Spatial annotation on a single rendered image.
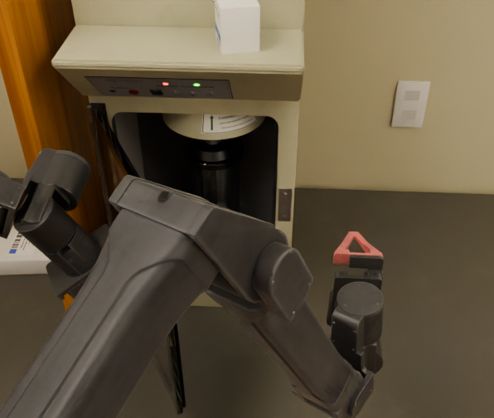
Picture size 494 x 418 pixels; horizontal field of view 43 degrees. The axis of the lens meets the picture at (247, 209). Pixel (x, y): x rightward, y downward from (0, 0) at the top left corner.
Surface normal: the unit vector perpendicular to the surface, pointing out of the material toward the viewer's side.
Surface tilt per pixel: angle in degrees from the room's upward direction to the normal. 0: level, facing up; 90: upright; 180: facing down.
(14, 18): 90
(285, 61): 0
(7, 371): 0
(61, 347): 27
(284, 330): 86
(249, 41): 90
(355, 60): 90
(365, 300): 6
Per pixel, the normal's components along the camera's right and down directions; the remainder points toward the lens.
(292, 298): 0.81, 0.30
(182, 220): -0.33, -0.50
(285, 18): -0.06, 0.62
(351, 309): -0.10, -0.78
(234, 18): 0.18, 0.62
